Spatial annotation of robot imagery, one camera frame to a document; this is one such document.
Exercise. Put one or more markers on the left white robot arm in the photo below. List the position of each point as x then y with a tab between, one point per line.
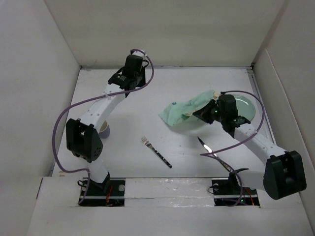
82	134

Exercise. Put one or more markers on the purple ceramic mug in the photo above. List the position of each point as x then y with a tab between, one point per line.
104	131

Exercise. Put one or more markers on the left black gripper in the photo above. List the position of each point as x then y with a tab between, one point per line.
143	82

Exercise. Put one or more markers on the green flower plate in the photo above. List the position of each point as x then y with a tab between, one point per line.
245	107

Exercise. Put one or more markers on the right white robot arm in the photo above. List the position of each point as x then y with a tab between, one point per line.
284	172

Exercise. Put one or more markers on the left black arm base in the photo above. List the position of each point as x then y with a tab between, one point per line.
110	193

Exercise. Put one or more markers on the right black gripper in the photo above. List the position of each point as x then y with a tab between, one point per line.
203	112

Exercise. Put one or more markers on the fork with black handle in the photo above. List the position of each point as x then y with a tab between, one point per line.
150	146

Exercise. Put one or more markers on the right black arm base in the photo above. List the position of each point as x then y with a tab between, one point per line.
227	192

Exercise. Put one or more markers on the knife with dark handle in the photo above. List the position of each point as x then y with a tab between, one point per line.
209	150

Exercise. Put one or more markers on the green cartoon placemat cloth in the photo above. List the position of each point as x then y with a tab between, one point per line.
178	112

